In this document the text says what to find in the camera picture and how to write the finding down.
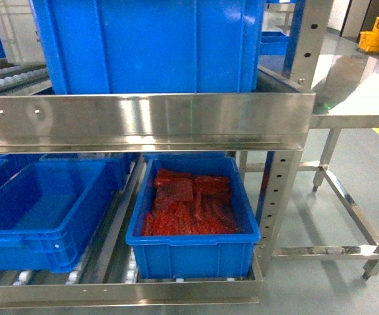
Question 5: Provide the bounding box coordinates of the blue bin with red parts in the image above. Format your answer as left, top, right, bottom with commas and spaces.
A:
125, 156, 261, 278

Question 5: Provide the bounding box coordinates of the yellow mop bucket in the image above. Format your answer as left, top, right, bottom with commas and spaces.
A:
359, 16, 379, 53

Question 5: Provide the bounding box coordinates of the red parts pile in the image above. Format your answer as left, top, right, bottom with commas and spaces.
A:
141, 168, 238, 236

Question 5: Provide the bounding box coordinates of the stainless steel side table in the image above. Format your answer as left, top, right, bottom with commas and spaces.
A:
258, 52, 379, 280

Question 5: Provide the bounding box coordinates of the large blue crate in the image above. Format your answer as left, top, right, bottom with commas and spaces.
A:
31, 1, 265, 95

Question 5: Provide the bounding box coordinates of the empty blue bin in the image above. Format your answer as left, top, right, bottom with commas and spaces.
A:
0, 161, 122, 273

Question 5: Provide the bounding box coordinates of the stainless steel shelf rack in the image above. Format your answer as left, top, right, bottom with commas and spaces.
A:
0, 1, 332, 314

